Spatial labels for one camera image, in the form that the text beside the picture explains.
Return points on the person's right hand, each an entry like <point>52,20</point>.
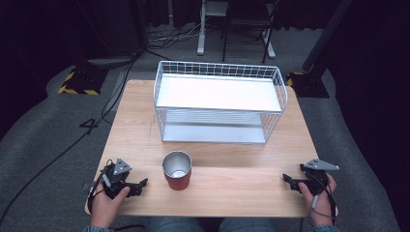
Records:
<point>322,208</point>

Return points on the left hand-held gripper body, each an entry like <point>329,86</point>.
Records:
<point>122,167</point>

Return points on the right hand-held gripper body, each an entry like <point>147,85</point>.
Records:
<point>317,175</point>

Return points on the black metal chair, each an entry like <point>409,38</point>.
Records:
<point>246,22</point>

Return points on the white desk leg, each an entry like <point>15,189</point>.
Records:
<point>201,32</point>
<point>270,45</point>

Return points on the black stand base striped edge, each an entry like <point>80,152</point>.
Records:
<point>84,81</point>
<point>307,84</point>

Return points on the person's left hand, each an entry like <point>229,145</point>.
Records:
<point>106,206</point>

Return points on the black slanted stand pole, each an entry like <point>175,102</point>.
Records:
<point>325,35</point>

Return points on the red metal cup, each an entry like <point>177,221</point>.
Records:
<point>177,172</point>

